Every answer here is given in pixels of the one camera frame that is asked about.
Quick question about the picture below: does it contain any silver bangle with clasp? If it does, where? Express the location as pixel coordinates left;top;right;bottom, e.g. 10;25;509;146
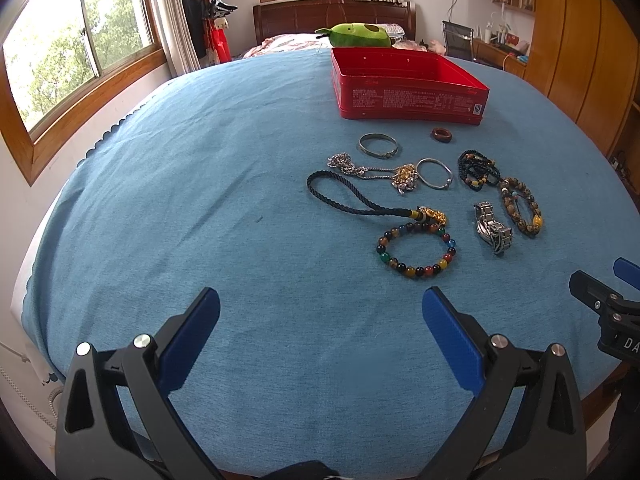
358;132;400;159

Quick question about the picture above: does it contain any plain silver bangle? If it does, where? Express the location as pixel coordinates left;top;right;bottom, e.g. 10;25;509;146
416;157;454;191

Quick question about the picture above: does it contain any silver and gold chain necklace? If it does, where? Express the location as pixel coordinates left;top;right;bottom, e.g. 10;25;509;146
326;152;420;196

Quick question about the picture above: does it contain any wooden framed side window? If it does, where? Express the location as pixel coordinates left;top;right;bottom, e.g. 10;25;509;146
1;0;166;184

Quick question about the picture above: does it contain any dark wooden headboard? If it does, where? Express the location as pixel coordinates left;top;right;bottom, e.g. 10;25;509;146
253;0;416;44

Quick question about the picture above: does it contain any coat rack with clothes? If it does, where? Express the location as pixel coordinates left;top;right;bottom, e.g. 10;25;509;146
181;0;238;66

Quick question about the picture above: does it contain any floral bed sheet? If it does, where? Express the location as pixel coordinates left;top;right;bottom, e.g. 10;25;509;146
242;32;331;58

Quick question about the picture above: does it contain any green avocado plush toy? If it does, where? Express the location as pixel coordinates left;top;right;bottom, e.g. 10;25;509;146
314;23;393;48

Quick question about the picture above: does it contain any red tin box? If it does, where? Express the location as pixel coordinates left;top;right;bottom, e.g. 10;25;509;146
331;47;489;126

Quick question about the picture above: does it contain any blue bed cover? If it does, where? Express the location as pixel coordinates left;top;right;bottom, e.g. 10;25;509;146
22;49;639;479

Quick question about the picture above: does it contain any black cord gold charm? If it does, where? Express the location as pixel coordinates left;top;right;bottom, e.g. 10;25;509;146
306;170;448;226

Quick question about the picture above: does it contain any silver metal wristwatch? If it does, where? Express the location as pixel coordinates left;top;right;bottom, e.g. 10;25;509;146
474;202;513;255

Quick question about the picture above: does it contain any wooden desk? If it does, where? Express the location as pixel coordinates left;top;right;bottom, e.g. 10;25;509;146
472;38;526;79

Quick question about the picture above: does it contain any brown tiger-eye bead bracelet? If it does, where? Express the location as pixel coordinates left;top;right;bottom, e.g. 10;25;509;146
498;175;545;239

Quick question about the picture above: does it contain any beige side curtain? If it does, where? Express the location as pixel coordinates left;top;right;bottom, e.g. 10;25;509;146
152;0;201;77

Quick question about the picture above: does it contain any black bead necklace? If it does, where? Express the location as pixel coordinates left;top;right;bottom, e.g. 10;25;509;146
456;148;504;192

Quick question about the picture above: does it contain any multicolour bead bracelet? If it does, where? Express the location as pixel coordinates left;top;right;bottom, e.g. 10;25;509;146
375;220;458;281

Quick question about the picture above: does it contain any black office chair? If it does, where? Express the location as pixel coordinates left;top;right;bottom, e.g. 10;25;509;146
442;21;474;61

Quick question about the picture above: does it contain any wooden wardrobe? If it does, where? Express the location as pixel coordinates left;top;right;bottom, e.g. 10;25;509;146
525;0;639;192

